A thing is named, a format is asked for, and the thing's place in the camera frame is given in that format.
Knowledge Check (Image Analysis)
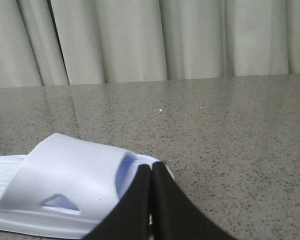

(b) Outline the light blue slipper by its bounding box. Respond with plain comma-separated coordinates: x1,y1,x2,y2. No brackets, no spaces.
0,133,157,240

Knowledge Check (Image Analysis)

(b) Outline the white pleated curtain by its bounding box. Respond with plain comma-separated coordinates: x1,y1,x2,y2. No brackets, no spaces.
0,0,300,88

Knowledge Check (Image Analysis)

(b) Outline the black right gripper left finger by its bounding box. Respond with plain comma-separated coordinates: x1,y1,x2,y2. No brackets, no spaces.
84,164,151,240

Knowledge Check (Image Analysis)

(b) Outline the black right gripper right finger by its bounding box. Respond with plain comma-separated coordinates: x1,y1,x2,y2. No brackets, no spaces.
151,162,234,240

